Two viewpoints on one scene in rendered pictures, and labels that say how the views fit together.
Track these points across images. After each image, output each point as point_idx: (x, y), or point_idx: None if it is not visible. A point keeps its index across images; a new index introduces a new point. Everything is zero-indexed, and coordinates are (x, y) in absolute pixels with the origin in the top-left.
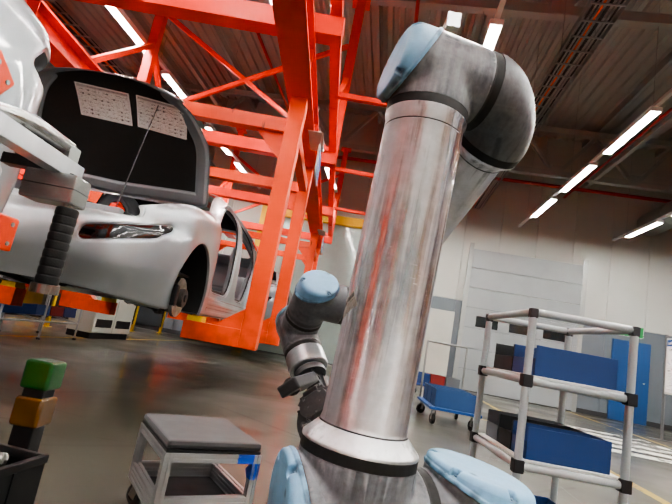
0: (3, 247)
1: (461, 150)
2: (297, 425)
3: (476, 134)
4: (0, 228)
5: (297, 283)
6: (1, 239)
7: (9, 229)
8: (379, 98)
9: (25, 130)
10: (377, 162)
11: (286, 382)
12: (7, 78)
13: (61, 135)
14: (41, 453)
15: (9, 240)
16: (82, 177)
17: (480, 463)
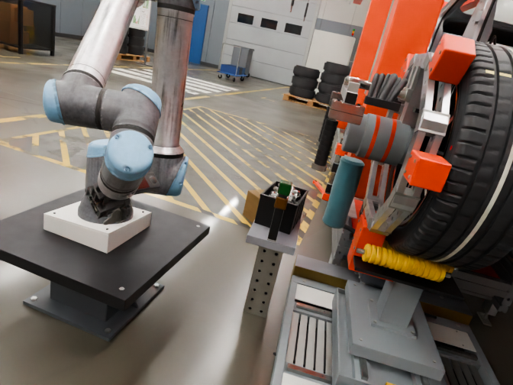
0: (408, 179)
1: (142, 1)
2: (129, 213)
3: (146, 0)
4: (411, 163)
5: (159, 107)
6: (408, 173)
7: (413, 165)
8: (198, 8)
9: (344, 88)
10: (190, 41)
11: (156, 179)
12: (441, 49)
13: (349, 80)
14: (262, 194)
15: (411, 174)
16: (345, 98)
17: (102, 143)
